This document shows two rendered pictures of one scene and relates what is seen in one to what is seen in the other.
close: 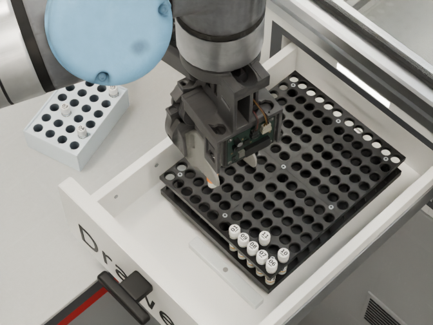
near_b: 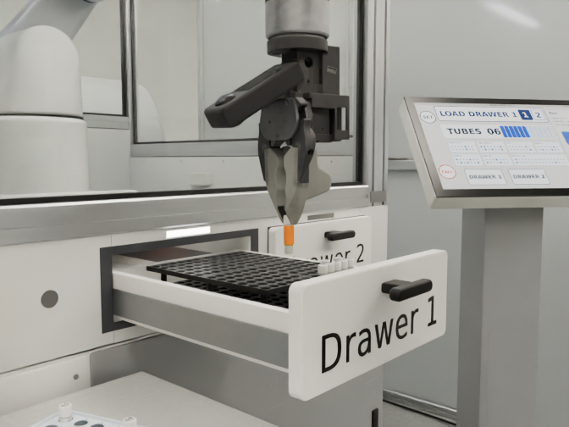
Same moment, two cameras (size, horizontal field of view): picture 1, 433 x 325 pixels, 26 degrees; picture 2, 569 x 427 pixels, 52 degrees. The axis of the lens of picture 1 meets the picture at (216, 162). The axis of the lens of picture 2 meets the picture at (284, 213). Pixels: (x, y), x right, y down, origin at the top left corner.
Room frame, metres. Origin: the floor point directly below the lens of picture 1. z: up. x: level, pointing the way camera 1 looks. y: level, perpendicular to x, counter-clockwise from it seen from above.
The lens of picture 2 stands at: (0.60, 0.69, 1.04)
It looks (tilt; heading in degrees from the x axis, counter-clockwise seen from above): 5 degrees down; 265
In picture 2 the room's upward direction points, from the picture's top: straight up
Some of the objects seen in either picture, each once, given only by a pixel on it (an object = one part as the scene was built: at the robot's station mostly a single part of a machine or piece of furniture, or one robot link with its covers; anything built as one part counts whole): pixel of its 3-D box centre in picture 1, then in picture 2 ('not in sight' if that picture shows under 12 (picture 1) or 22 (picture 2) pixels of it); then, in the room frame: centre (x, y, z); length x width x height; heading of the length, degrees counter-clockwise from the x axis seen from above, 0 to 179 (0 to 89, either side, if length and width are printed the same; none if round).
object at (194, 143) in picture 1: (205, 162); (311, 185); (0.51, 0.01, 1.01); 0.06 x 0.03 x 0.09; 32
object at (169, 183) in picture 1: (218, 222); (311, 280); (0.51, 0.00, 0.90); 0.18 x 0.02 x 0.01; 44
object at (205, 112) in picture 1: (224, 91); (302, 95); (0.52, -0.01, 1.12); 0.09 x 0.08 x 0.12; 32
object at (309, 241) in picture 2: not in sight; (324, 250); (0.43, -0.38, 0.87); 0.29 x 0.02 x 0.11; 44
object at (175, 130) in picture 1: (189, 121); (297, 144); (0.53, 0.03, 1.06); 0.05 x 0.02 x 0.09; 122
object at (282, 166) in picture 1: (281, 181); (251, 291); (0.58, -0.08, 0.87); 0.22 x 0.18 x 0.06; 134
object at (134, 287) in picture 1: (132, 290); (401, 288); (0.42, 0.09, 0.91); 0.07 x 0.04 x 0.01; 44
